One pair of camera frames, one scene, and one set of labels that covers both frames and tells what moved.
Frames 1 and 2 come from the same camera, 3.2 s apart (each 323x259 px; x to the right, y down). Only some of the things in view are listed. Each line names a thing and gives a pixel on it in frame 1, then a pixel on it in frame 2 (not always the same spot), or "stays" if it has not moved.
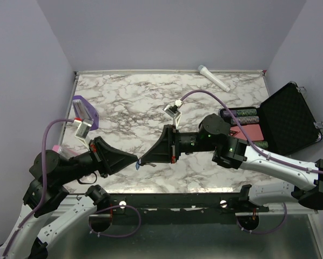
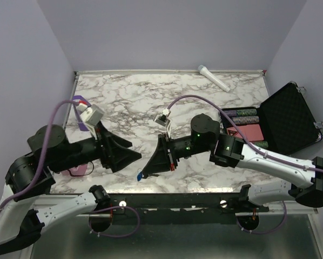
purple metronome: (82, 110) stays
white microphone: (204, 70) stays
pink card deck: (253, 131) stays
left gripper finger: (113, 158) → (110, 139)
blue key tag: (138, 164) → (139, 176)
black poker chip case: (283, 122) stays
